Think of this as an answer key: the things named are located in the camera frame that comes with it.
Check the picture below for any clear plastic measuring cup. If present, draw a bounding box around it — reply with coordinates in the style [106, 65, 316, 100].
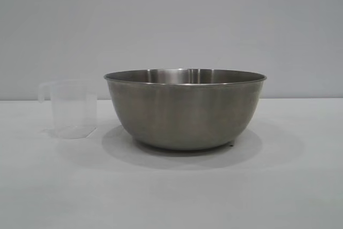
[39, 80, 97, 138]

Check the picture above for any stainless steel mixing bowl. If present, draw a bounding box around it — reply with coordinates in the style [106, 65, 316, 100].
[103, 67, 268, 151]

